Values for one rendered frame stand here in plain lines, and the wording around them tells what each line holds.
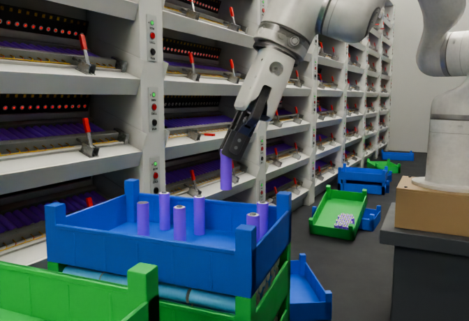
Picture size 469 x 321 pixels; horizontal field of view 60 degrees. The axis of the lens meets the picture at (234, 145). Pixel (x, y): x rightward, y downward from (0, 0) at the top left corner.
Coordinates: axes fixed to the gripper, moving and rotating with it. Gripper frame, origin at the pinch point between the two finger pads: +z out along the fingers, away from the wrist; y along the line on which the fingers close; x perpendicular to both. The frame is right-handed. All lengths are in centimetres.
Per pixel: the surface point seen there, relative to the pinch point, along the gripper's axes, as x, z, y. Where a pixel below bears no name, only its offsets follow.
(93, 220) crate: 14.8, 20.4, 4.0
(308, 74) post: -53, -48, 161
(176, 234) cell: 2.9, 15.2, -3.8
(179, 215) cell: 3.7, 12.6, -3.9
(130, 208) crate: 10.0, 18.5, 11.0
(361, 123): -148, -53, 270
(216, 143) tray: -10, 5, 81
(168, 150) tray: 6, 12, 59
